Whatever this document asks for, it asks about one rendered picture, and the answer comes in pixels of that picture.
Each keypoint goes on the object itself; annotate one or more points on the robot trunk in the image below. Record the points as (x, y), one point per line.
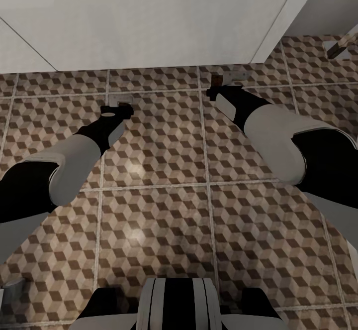
(178, 304)

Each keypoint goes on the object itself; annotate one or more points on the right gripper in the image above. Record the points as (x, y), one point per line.
(213, 91)

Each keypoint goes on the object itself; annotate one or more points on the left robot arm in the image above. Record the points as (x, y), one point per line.
(32, 188)

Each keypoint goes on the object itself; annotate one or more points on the furniture sink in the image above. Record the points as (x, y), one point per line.
(73, 35)

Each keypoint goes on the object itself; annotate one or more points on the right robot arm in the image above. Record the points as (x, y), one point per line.
(318, 158)

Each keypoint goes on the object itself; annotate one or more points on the bathtub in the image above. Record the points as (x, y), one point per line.
(337, 50)

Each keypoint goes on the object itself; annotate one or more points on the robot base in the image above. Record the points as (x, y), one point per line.
(258, 314)

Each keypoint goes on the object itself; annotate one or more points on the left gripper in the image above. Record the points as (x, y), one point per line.
(125, 111)

